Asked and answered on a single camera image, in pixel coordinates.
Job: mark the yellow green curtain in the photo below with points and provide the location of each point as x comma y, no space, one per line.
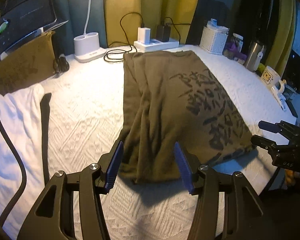
122,17

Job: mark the steel thermos bottle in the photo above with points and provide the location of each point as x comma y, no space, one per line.
255,54

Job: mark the white woven basket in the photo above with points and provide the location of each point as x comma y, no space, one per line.
214,37

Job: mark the dark tablet screen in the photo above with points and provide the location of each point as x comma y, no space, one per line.
23,20

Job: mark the purple cloth item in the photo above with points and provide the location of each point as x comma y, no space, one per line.
231,51

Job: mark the white folded cloth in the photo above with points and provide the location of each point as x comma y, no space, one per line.
21,117

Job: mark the black charger plug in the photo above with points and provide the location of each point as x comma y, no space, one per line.
163,33

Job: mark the white power strip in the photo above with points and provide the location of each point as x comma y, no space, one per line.
155,45

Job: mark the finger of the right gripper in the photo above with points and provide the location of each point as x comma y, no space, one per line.
270,127
264,143

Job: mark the brown cardboard box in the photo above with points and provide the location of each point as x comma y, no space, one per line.
28,65

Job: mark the olive green printed t-shirt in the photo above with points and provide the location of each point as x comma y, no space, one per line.
172,97

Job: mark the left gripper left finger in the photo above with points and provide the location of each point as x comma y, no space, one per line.
109,164

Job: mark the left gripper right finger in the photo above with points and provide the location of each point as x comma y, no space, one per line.
188,165

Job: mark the white printed mug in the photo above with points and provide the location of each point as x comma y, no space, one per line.
270,77

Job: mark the white charger plug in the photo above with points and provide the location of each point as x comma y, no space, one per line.
144,35

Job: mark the white textured bed cover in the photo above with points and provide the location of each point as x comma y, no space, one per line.
86,116

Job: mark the white desk lamp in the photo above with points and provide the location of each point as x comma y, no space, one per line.
87,46

